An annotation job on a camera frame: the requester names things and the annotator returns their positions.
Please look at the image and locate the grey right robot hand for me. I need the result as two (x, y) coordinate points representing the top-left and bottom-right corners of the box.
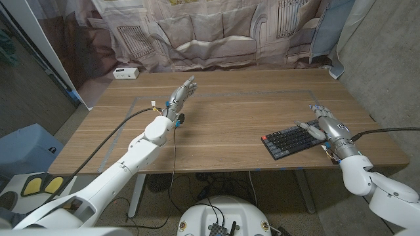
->
(294, 104), (354, 145)

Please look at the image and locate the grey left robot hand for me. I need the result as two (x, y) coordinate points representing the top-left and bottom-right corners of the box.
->
(163, 75), (198, 123)

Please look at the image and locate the black keyboard with red keys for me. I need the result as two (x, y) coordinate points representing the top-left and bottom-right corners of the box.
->
(261, 119), (327, 161)

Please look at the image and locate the white power strip box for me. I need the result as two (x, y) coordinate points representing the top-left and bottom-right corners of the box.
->
(112, 67), (140, 80)

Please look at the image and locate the printed living room backdrop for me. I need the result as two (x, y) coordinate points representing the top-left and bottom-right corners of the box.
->
(28, 0), (377, 109)

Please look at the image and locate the white table leg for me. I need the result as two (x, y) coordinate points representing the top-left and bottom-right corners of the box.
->
(127, 173), (147, 219)
(293, 169), (316, 214)

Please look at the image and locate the round black floor fan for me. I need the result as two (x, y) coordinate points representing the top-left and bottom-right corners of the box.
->
(146, 173), (169, 193)

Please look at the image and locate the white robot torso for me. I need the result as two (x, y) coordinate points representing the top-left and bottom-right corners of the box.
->
(177, 195), (272, 236)

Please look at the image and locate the black electronics module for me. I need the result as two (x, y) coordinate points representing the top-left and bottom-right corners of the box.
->
(207, 221), (238, 236)

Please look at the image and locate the yellow foot pedal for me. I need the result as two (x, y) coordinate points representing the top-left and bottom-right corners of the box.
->
(21, 176), (43, 197)
(43, 176), (65, 194)

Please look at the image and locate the blue plastic bin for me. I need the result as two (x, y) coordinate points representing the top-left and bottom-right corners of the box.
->
(0, 123), (65, 180)

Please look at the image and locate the white upright panel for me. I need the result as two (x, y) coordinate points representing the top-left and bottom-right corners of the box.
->
(0, 0), (93, 111)

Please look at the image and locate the white foot pedal board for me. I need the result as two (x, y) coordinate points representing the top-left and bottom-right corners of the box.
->
(0, 172), (78, 214)

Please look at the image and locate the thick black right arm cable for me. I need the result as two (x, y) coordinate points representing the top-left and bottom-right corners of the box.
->
(350, 127), (420, 142)

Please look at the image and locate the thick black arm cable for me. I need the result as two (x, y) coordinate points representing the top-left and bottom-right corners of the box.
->
(350, 127), (420, 142)
(31, 107), (164, 214)

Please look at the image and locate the thin black hanging cable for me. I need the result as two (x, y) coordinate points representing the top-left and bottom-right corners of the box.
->
(126, 126), (178, 229)

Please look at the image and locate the black floor cable bundle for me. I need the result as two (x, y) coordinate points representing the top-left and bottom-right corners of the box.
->
(175, 172), (259, 207)

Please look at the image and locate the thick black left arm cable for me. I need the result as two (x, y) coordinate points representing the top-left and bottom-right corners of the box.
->
(31, 107), (164, 214)

